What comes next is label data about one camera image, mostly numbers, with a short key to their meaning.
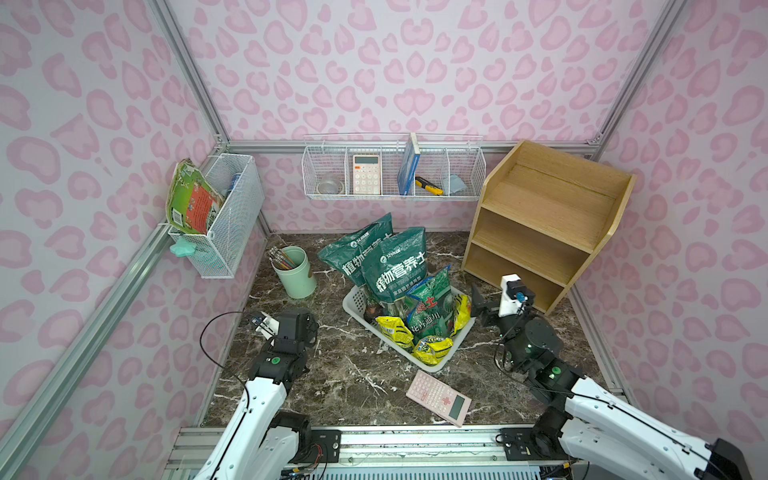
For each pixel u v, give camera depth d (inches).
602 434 22.1
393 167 38.6
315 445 28.6
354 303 36.4
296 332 23.6
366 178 36.9
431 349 29.4
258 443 18.7
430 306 31.2
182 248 24.4
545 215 31.6
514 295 22.8
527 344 20.9
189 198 28.4
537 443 25.4
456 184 39.6
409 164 34.1
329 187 37.9
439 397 31.4
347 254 31.8
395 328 30.4
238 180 34.7
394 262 31.3
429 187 38.3
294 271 35.9
